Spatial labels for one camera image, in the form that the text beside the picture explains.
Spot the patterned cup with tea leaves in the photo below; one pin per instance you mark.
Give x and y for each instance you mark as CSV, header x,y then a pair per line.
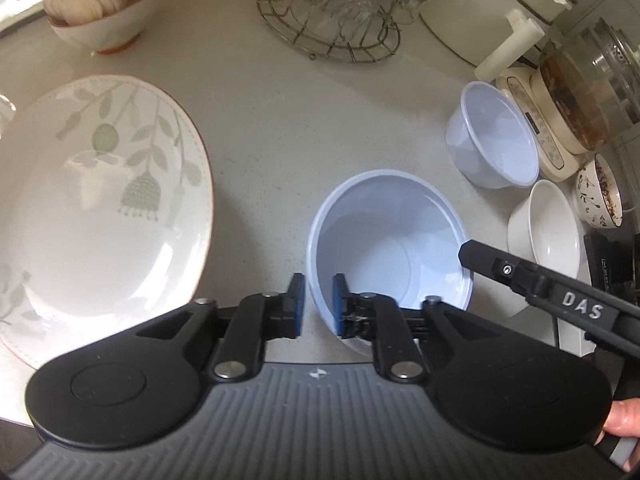
x,y
597,190

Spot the white plate grey leaf print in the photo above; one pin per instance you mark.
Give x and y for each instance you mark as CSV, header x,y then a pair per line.
x,y
90,240

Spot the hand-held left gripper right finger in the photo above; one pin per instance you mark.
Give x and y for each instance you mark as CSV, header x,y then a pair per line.
x,y
339,310

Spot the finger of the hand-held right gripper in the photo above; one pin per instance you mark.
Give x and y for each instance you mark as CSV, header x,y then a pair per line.
x,y
492,262

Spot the white electric cooking pot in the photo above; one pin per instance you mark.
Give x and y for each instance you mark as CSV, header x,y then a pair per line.
x,y
480,5

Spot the black induction cooker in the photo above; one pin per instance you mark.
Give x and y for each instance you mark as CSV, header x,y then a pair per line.
x,y
607,260

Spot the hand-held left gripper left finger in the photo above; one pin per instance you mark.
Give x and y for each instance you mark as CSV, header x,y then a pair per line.
x,y
298,305

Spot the white bowl with red foot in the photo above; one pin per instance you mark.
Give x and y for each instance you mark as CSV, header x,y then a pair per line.
x,y
105,27

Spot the glass electric kettle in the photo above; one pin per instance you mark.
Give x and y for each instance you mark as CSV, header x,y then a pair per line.
x,y
595,80

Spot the plain white ceramic bowl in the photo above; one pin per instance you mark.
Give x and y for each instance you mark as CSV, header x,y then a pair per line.
x,y
547,230

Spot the person's right hand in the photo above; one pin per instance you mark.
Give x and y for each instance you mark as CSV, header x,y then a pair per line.
x,y
625,417

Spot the light blue plastic bowl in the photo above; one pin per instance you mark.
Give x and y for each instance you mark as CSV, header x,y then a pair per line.
x,y
390,240
495,130

